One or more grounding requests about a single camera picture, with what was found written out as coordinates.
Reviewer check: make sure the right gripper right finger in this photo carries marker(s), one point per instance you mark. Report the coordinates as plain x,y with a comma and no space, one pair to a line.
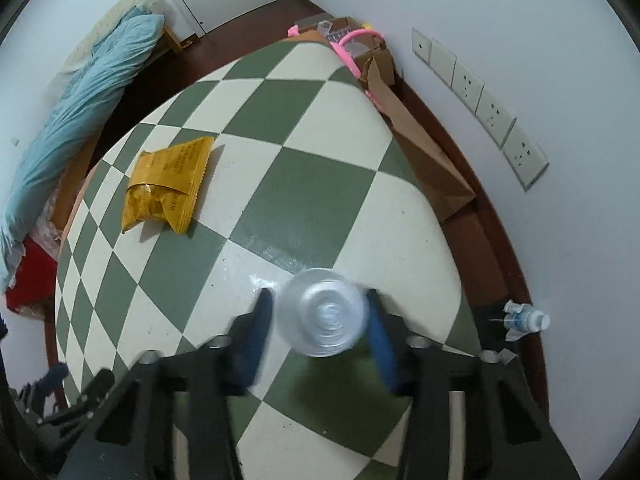
469,417

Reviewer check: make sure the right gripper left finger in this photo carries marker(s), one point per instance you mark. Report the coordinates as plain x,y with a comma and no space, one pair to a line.
130,434

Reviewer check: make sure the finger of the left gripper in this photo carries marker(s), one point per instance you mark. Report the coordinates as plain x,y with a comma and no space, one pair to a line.
62,423

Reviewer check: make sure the clear plastic cup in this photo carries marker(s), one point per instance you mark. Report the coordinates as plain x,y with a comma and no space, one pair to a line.
320,313

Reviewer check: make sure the plastic water bottle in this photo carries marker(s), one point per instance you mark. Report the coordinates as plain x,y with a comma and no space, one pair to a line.
523,319

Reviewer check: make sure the red bed sheet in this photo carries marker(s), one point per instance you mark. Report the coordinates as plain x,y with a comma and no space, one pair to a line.
32,294

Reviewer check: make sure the checkered pink mattress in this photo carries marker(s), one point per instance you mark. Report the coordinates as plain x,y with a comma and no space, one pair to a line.
44,233

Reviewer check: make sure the light blue duvet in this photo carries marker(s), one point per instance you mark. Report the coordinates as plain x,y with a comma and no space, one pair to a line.
83,109

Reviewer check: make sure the brown paper bag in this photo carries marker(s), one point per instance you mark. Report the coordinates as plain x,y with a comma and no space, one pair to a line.
440,181

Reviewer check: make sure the yellow snack wrapper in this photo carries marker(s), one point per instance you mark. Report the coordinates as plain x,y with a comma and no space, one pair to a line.
164,185

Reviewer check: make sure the green white checkered tablecloth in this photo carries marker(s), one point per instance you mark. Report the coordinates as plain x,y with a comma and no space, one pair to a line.
304,174

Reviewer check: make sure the cardboard box with toys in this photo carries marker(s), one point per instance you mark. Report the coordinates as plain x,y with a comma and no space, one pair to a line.
340,26

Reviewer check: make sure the pink toy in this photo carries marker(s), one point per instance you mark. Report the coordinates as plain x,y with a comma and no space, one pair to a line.
357,49

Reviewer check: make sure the white wall sockets strip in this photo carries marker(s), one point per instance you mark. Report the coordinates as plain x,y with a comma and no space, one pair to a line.
523,153

